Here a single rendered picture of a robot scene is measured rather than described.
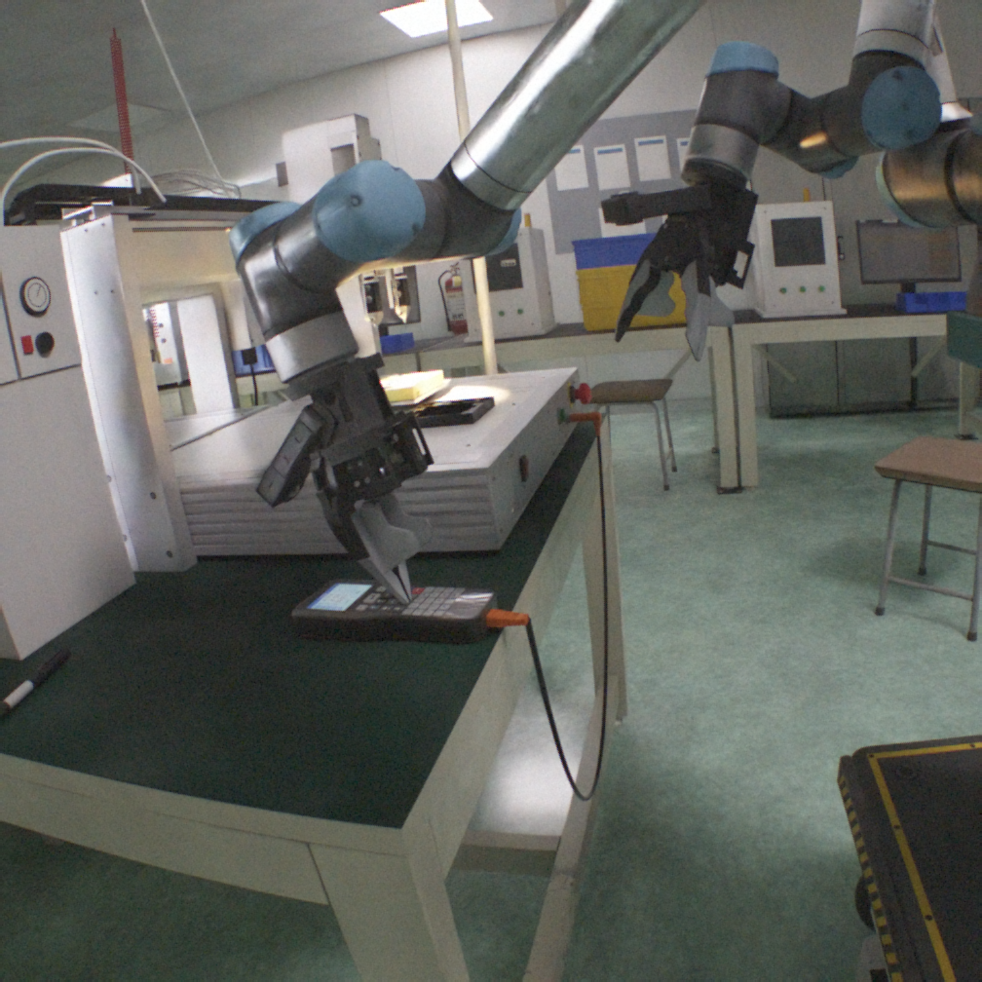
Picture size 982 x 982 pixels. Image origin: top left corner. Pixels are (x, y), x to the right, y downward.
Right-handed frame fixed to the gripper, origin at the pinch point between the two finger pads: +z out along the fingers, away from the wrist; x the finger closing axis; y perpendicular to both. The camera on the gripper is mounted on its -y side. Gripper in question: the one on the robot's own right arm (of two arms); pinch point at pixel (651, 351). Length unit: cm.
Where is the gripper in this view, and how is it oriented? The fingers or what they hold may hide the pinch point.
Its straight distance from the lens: 78.4
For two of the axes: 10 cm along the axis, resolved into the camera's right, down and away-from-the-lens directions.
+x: -3.4, -2.8, 9.0
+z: -2.8, 9.4, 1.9
